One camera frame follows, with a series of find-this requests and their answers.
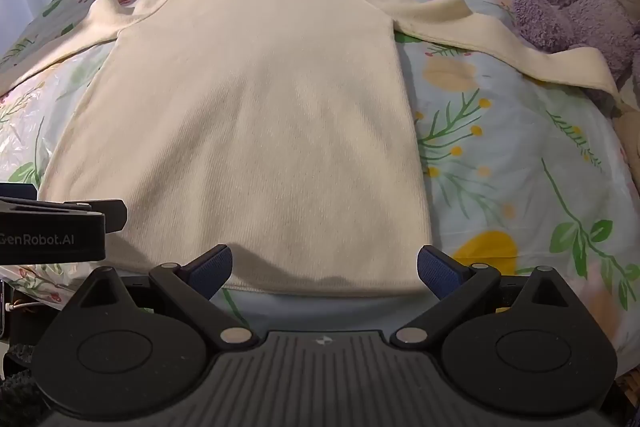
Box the dark knit cloth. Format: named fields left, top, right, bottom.
left=0, top=342, right=43, bottom=413

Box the purple teddy bear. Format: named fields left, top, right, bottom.
left=512, top=0, right=640, bottom=95

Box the cream knit sweater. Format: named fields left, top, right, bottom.
left=0, top=0, right=621, bottom=295

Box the floral bedsheet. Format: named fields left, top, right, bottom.
left=0, top=0, right=640, bottom=358

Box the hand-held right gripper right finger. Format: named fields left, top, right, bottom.
left=392, top=245, right=576, bottom=350

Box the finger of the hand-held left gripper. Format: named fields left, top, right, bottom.
left=70, top=199, right=128, bottom=234

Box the clear plastic bag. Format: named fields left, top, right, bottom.
left=0, top=62, right=76, bottom=198

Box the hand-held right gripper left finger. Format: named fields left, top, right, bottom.
left=65, top=244, right=256, bottom=350

